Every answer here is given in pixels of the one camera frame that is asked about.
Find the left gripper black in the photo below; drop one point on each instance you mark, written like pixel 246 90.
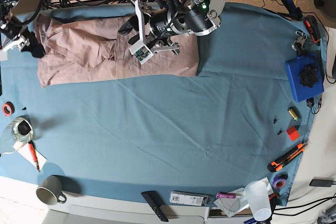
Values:
pixel 158 21

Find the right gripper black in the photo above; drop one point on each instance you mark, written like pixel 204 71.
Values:
pixel 13 31

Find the mauve pink T-shirt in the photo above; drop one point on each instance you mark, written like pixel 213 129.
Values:
pixel 92 50

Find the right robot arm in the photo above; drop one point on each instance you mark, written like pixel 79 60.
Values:
pixel 7 15

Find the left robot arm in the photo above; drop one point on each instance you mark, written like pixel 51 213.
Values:
pixel 174 17

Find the red tape roll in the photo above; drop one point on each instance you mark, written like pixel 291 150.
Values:
pixel 8 109

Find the clear tape roll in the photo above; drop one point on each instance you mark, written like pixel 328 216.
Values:
pixel 21 130

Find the orange pen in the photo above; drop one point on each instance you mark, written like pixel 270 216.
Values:
pixel 33 154

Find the white paper note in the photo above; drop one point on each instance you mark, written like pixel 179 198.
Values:
pixel 30 153

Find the blue table cloth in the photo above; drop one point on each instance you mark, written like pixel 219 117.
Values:
pixel 214 132

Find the grey ceramic mug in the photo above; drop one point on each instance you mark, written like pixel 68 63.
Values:
pixel 50 192

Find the metal carabiner clamp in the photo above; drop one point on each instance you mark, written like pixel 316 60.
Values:
pixel 298 44

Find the black remote control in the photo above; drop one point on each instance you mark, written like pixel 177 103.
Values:
pixel 153 200

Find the clear packaged item with barcode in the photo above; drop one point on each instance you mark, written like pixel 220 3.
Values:
pixel 190 199

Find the blue plastic box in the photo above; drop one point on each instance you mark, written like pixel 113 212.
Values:
pixel 293 67

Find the orange black power tool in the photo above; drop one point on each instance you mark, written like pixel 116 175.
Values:
pixel 312 27

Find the yellow green battery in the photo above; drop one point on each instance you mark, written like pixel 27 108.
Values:
pixel 293 111

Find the black star knob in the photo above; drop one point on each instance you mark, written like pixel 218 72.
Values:
pixel 308 76

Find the purple marker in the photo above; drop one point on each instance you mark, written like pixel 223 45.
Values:
pixel 229 195

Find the red cube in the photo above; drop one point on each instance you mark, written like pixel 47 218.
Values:
pixel 293 133

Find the orange black utility knife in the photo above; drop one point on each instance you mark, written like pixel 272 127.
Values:
pixel 284 160

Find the translucent plastic cup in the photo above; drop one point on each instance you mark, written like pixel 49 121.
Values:
pixel 257 197

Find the purple tape roll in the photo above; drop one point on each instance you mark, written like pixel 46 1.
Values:
pixel 280 181

